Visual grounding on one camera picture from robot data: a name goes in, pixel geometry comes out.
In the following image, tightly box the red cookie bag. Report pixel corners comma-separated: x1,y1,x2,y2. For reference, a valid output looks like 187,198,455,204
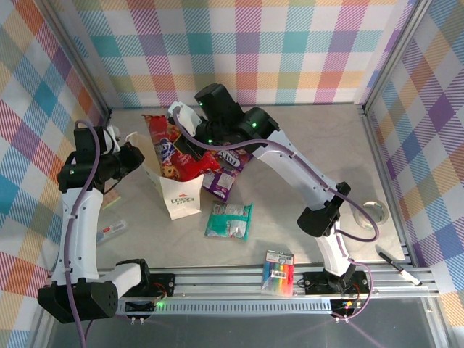
141,114,221,182

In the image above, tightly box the purple snack packet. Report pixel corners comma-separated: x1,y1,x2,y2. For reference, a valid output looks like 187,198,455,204
202,170,239,203

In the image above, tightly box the white paper bag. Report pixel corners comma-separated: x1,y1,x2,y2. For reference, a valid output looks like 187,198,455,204
125,132,204,221

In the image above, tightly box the teal candy packet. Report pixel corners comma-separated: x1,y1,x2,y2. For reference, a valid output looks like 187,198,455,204
204,201,254,242

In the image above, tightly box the pastel sticky note pad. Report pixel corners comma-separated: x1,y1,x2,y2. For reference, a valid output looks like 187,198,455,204
102,191,121,210

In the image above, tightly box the clear toothbrush pack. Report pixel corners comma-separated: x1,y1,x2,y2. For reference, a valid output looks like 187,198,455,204
96,219,128,244

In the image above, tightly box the colourful highlighter pack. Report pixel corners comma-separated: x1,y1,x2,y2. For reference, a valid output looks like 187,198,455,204
260,249,295,298

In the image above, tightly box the clear tape roll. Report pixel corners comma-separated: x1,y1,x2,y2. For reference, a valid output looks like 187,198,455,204
353,199,389,231

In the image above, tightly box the black marker pen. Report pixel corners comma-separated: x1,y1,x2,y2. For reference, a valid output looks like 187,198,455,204
378,252,423,287

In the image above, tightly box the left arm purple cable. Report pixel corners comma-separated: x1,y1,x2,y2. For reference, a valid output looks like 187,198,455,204
65,119,109,348

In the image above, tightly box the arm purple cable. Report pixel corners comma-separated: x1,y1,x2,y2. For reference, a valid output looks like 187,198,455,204
65,119,109,348
173,106,382,322

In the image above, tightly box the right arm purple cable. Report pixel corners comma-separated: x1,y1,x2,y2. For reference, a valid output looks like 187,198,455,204
173,106,382,322

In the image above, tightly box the aluminium frame post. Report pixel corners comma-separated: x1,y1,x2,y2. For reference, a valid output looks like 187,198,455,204
43,0,112,120
361,0,433,113

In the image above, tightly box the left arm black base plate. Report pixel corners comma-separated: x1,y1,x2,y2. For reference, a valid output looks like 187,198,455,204
148,273,177,297

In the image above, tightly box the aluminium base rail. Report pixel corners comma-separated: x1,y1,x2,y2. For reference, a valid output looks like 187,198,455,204
43,266,442,320

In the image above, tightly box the grey slotted cable duct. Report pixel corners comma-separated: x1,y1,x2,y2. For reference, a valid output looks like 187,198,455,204
119,302,333,315

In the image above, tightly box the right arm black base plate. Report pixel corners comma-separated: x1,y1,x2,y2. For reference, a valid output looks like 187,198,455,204
302,270,370,295

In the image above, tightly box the aluminium side rail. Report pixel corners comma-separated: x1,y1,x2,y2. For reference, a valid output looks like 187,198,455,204
360,107,416,268

